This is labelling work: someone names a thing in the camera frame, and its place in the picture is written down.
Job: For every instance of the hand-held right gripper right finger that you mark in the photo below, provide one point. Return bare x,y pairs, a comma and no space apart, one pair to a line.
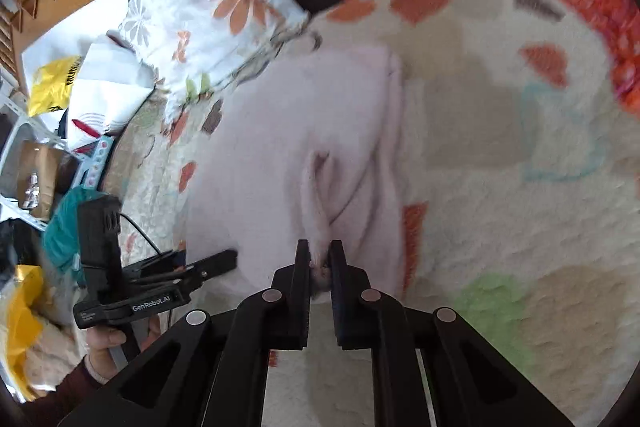
336,287

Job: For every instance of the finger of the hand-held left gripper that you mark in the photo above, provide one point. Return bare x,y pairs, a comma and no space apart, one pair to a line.
217,263

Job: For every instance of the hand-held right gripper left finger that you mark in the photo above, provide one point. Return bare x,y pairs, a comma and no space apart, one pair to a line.
306,277

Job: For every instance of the pale pink garment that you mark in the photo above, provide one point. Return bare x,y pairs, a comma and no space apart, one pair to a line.
280,132

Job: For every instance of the person's left forearm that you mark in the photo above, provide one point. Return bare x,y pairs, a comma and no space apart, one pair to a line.
65,392

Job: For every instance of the person's left hand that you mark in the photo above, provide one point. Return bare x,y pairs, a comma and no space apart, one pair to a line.
102,349

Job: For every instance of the teal cloth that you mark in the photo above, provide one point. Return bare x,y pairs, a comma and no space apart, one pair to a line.
62,227

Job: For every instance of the dotted colourful box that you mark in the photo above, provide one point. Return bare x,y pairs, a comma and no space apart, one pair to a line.
97,162

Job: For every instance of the cardboard box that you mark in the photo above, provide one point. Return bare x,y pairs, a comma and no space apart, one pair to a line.
45,167

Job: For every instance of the yellow cloth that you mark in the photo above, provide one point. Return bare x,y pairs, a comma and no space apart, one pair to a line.
22,322

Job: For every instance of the beige fluffy cloth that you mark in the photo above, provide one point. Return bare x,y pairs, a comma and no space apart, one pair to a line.
55,347

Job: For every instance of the yellow plastic bag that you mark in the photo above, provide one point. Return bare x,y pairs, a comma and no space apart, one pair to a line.
50,82

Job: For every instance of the white plastic bag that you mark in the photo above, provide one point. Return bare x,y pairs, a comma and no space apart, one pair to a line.
110,67

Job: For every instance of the quilted heart print blanket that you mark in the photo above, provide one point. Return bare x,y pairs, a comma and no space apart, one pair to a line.
500,207

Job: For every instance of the white floral pillow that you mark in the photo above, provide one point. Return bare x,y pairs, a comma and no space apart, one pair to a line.
200,7

